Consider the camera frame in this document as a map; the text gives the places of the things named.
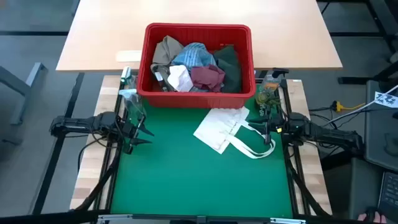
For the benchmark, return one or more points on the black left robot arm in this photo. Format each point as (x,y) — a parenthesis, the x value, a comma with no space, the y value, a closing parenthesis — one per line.
(77,123)

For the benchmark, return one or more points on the amber spray bottle black trigger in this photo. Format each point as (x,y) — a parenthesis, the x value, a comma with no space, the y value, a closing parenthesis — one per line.
(270,81)

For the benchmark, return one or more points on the cream canvas tote bag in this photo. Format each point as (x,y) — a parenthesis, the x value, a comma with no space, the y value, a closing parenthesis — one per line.
(217,127)

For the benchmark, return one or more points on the silver camera mount bar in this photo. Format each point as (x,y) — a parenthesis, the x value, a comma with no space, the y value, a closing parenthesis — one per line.
(115,217)

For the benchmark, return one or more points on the small potted succulent plant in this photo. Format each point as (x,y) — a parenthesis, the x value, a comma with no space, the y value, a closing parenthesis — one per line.
(265,98)

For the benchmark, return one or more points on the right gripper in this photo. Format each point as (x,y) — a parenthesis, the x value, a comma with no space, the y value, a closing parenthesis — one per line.
(275,126)

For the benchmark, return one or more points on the white printed flag tag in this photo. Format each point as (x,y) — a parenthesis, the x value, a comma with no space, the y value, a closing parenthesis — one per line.
(385,99)

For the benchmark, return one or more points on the red plastic laundry bin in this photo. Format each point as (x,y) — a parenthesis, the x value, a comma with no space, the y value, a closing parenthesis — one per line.
(192,101)

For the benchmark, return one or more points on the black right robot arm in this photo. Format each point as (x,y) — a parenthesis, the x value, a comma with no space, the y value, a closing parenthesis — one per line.
(326,132)

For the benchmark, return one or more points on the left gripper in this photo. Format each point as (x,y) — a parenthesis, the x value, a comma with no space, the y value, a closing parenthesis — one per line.
(130,130)

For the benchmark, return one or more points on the clear plastic spray bottle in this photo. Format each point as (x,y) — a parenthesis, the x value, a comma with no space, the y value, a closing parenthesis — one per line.
(132,99)

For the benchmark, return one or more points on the white paper sheet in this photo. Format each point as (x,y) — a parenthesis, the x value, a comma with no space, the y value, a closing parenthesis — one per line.
(129,56)

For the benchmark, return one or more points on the maroon garment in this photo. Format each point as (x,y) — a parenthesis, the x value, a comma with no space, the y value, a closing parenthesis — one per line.
(206,77)

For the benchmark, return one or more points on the blue striped shirt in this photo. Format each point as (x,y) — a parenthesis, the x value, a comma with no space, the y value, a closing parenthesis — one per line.
(192,56)

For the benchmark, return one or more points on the dark grey desk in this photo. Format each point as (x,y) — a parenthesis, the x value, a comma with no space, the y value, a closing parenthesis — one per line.
(376,130)

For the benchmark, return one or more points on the dark green garment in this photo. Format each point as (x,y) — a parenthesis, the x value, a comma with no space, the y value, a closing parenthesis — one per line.
(230,68)

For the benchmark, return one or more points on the khaki trousers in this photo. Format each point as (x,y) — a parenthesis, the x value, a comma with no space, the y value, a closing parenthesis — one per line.
(166,49)

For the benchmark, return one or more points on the black keyboard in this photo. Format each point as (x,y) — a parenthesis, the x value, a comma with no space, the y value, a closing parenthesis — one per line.
(390,193)

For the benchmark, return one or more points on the person's hand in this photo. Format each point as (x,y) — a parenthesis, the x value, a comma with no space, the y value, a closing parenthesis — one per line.
(381,217)

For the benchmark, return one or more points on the black computer mouse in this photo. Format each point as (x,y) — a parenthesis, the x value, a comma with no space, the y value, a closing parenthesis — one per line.
(371,213)

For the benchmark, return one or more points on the white garment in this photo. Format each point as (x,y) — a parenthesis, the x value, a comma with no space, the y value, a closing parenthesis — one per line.
(180,77)

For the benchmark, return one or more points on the black aluminium table frame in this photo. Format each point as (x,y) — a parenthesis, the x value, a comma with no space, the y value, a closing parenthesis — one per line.
(109,193)

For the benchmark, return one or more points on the light wooden table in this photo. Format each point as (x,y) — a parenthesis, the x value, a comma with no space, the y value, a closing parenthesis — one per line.
(109,31)

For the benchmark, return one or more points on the grey metal table leg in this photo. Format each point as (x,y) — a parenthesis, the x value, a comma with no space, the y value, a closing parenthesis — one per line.
(28,84)

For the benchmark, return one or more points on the black table base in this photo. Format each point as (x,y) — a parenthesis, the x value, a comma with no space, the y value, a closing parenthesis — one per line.
(357,80)

